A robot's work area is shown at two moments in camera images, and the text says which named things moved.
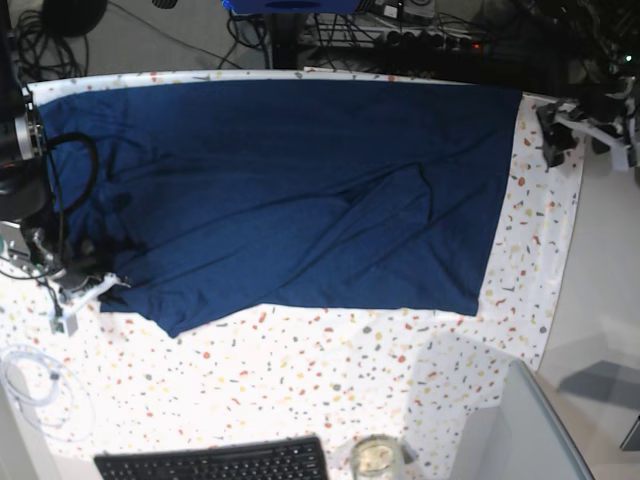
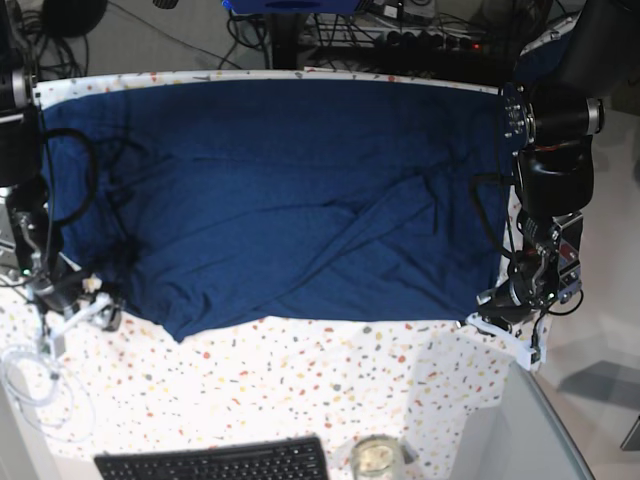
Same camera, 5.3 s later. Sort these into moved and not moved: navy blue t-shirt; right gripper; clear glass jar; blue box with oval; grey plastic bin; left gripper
Moved: right gripper; left gripper
Not moved: navy blue t-shirt; clear glass jar; grey plastic bin; blue box with oval
